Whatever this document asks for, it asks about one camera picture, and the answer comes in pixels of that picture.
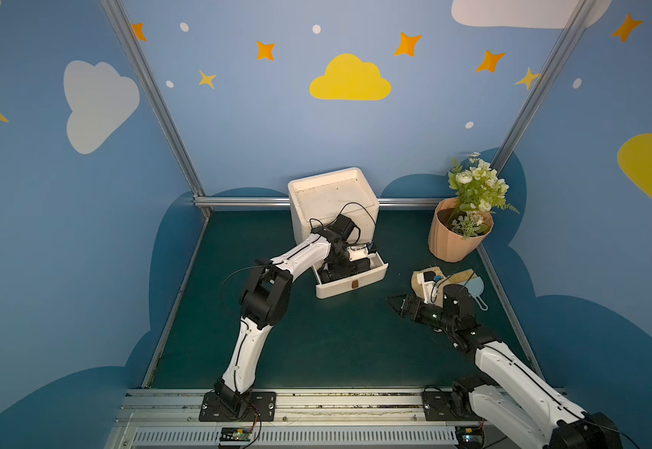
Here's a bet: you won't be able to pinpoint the white bottom drawer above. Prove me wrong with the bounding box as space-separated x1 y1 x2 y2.
311 253 389 299

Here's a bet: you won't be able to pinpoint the black umbrella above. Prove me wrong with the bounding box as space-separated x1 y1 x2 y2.
318 258 371 284

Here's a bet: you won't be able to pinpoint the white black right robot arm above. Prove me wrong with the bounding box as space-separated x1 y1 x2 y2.
387 284 623 448

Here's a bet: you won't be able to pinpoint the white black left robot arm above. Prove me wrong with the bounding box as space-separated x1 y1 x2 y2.
214 214 370 415

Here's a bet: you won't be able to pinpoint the white drawer cabinet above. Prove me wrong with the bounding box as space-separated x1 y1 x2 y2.
288 168 380 244

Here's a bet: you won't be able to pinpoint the beige glove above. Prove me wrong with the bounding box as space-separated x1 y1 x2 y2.
411 267 448 303

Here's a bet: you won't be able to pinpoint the white green artificial flowers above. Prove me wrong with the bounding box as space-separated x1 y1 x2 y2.
446 153 519 239

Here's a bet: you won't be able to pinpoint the right green circuit board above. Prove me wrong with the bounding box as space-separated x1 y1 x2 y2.
455 426 485 449

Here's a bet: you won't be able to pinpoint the green circuit board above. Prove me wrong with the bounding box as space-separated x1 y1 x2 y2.
455 426 485 449
219 428 255 445

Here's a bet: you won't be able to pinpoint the left green circuit board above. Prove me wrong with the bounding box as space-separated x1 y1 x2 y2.
219 428 255 445

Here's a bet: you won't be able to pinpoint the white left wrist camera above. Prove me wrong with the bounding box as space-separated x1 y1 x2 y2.
347 242 378 262

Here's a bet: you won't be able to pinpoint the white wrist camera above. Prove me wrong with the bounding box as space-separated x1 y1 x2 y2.
347 242 378 262
415 271 444 304

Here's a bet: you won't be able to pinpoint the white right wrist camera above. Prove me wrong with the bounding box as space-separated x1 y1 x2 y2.
415 271 444 304

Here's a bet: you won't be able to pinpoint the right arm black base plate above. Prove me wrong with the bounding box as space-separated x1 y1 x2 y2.
421 388 481 422

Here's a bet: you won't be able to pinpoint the horizontal aluminium frame rail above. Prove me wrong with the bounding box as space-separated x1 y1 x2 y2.
192 196 441 210

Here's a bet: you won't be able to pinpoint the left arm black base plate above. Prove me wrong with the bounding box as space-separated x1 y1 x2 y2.
198 391 277 422

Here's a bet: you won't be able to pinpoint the left aluminium frame post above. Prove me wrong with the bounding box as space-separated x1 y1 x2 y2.
101 0 212 220

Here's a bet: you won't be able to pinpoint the aluminium frame post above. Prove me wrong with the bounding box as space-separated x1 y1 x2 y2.
491 0 597 171
101 0 212 220

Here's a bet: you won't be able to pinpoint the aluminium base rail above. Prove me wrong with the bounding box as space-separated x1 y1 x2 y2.
103 385 595 449

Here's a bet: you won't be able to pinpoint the right aluminium frame post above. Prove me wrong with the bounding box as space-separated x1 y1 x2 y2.
491 0 597 171

